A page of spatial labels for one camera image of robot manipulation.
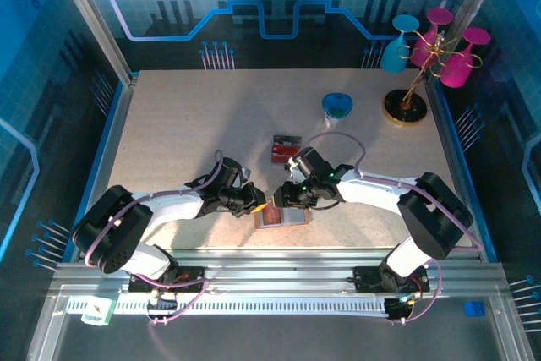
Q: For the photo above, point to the brown leather card holder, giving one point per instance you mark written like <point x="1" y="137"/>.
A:
<point x="296" y="219"/>

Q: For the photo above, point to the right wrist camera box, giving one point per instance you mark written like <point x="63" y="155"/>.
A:
<point x="293" y="173"/>

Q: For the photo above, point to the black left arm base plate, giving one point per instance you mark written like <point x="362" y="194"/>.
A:
<point x="194" y="278"/>

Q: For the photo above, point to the magenta wine glass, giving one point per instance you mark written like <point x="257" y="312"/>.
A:
<point x="456" y="71"/>
<point x="422" y="52"/>

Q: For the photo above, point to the green and white small box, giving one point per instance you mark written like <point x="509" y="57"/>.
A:
<point x="98" y="310"/>

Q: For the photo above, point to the blue-edged aluminium side rail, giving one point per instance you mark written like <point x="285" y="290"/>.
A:
<point x="116" y="124"/>
<point x="446" y="124"/>

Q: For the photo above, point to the blue wine glass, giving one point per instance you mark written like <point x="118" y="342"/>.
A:
<point x="393" y="58"/>

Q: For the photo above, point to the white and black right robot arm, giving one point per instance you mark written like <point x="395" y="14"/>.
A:
<point x="372" y="192"/>

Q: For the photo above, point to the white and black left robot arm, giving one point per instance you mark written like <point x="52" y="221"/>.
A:
<point x="173" y="206"/>

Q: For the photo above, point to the small blue block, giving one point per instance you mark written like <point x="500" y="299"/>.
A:
<point x="474" y="309"/>

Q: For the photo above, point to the black connector board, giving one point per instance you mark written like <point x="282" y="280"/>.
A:
<point x="395" y="308"/>
<point x="167" y="305"/>

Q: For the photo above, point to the clear plastic card stand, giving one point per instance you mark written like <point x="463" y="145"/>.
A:
<point x="279" y="162"/>

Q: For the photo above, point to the white cup with blue lid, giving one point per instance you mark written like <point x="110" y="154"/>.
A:
<point x="337" y="103"/>

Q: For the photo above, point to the red credit card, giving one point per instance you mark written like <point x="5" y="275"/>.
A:
<point x="272" y="217"/>
<point x="281" y="156"/>

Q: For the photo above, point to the black credit card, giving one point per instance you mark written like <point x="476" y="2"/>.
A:
<point x="281" y="141"/>

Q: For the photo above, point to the aluminium front beam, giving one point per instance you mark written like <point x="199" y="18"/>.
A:
<point x="274" y="276"/>

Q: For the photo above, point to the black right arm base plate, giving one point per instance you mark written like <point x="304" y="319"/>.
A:
<point x="367" y="280"/>

